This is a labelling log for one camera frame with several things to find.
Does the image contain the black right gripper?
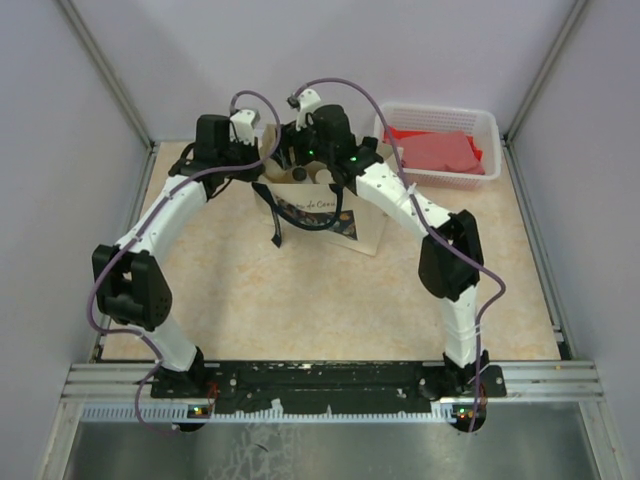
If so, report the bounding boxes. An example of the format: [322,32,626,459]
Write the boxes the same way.
[269,114,333,172]

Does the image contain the green bottle beige cap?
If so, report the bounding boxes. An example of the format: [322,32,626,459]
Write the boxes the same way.
[314,169,334,185]

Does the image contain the white bottle dark cap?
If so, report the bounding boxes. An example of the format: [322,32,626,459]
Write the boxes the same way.
[292,167,308,183]

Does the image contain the beige bottle cream cap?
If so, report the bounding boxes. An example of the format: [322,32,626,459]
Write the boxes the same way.
[265,162,292,183]

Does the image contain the beige canvas tote bag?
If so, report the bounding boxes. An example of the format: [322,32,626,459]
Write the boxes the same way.
[250,122,401,259]

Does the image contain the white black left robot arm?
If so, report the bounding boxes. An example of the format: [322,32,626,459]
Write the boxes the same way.
[89,109,264,398]

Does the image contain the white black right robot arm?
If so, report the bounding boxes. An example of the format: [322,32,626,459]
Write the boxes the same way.
[277,97,487,396]

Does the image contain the white plastic mesh basket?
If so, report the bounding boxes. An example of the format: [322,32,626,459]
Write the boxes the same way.
[374,103,502,190]

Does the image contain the red cloth in basket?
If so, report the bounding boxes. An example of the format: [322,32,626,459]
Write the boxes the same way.
[383,127,485,175]

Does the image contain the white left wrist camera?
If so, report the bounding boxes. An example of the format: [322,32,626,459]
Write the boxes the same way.
[229,109,260,146]

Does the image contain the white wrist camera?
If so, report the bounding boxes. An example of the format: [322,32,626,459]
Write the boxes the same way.
[229,109,260,146]
[287,88,322,131]

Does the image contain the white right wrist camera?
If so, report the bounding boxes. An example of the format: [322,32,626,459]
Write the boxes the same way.
[287,88,322,131]

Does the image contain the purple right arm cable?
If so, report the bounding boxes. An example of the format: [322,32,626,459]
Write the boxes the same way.
[287,77,507,432]

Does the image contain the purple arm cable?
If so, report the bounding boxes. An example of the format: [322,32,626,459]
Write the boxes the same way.
[87,89,282,434]
[287,77,507,432]

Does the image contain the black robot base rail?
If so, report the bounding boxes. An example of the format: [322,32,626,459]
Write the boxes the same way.
[151,361,475,415]

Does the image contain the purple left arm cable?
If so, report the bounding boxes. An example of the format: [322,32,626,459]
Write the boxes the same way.
[87,89,282,434]

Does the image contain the white slotted cable duct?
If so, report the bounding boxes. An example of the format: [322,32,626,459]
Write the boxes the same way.
[79,402,489,424]

